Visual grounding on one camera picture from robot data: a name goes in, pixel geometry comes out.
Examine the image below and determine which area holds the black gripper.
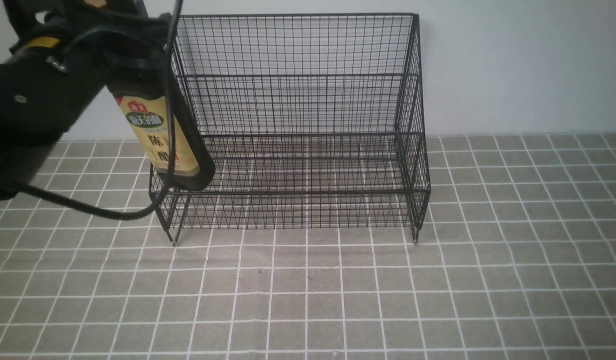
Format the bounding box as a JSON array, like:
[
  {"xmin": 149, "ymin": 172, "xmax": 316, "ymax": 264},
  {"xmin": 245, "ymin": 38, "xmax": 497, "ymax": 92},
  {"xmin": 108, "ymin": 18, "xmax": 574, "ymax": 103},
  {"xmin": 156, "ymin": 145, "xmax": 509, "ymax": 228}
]
[{"xmin": 0, "ymin": 10, "xmax": 173, "ymax": 146}]

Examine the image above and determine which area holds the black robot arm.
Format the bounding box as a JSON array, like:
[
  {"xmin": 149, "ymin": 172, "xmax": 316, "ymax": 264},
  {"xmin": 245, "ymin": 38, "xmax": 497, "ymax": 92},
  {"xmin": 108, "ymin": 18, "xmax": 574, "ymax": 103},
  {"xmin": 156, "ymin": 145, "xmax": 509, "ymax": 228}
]
[{"xmin": 0, "ymin": 0, "xmax": 172, "ymax": 201}]

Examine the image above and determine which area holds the black wire mesh rack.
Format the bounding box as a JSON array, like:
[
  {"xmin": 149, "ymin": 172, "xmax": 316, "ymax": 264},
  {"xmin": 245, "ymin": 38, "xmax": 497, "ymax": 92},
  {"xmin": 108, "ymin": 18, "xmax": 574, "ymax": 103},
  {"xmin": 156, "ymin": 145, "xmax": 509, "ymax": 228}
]
[{"xmin": 155, "ymin": 13, "xmax": 431, "ymax": 244}]

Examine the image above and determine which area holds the dark vinegar bottle yellow label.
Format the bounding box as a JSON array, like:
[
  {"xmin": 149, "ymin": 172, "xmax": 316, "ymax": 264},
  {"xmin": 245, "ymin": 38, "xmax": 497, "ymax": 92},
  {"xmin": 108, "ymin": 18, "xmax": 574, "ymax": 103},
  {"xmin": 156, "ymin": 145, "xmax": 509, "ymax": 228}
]
[{"xmin": 110, "ymin": 84, "xmax": 216, "ymax": 191}]

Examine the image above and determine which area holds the black cable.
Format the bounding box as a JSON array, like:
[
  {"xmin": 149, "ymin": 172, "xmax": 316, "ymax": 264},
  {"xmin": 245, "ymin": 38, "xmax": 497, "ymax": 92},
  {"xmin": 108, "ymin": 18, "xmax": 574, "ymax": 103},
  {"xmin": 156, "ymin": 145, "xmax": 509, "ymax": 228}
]
[{"xmin": 0, "ymin": 0, "xmax": 184, "ymax": 222}]

